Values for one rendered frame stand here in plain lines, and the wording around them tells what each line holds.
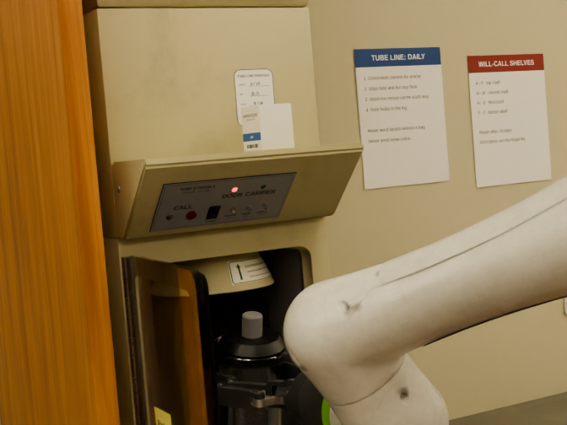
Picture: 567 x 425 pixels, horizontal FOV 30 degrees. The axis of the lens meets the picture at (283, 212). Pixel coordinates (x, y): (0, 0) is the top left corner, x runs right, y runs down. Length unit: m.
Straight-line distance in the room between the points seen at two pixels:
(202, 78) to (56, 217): 0.28
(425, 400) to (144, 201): 0.44
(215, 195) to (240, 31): 0.25
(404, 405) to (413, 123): 1.12
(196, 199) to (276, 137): 0.14
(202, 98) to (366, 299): 0.50
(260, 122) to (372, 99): 0.74
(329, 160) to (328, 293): 0.37
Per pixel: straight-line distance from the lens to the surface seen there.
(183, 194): 1.35
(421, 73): 2.18
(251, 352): 1.42
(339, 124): 2.06
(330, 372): 1.09
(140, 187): 1.31
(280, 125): 1.41
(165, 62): 1.43
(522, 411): 2.26
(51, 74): 1.34
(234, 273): 1.49
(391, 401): 1.11
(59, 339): 1.42
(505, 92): 2.32
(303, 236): 1.52
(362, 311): 1.05
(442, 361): 2.23
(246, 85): 1.48
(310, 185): 1.44
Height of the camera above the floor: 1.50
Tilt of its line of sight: 3 degrees down
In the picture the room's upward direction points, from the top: 5 degrees counter-clockwise
